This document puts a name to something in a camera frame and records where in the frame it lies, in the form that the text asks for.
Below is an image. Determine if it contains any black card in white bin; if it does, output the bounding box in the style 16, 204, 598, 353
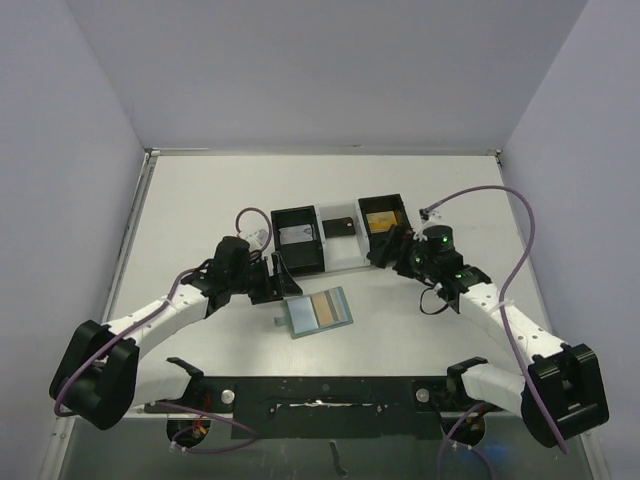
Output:
322, 217, 356, 239

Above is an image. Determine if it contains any silver card in left bin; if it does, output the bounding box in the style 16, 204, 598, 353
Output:
279, 224, 315, 245

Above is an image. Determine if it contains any gold credit card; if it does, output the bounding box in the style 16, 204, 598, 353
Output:
311, 292, 335, 327
366, 210, 398, 234

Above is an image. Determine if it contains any green card holder wallet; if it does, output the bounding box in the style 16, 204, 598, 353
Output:
274, 286, 353, 339

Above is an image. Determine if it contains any black bin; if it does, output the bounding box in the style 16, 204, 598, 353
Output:
358, 193, 411, 262
270, 205, 325, 276

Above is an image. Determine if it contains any black left bin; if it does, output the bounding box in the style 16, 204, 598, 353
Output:
270, 205, 325, 276

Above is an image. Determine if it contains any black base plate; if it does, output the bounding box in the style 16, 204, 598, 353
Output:
144, 376, 473, 440

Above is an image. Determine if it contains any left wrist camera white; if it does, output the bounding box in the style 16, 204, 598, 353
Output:
238, 229, 270, 251

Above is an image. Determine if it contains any white middle bin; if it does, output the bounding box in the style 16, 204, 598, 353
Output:
314, 200, 370, 273

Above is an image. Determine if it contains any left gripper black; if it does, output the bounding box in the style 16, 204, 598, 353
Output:
229, 252, 301, 304

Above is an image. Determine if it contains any aluminium front rail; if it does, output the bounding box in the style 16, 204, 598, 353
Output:
57, 372, 599, 421

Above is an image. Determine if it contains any gold credit card in bin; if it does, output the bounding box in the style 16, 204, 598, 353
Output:
366, 210, 398, 234

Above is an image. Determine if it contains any black right bin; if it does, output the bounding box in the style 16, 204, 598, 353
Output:
358, 193, 411, 262

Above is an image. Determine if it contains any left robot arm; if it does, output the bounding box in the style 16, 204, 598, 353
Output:
49, 236, 302, 430

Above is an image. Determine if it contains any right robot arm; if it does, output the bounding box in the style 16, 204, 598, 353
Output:
367, 225, 610, 447

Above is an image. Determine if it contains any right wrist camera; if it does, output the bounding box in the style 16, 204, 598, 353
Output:
417, 208, 443, 236

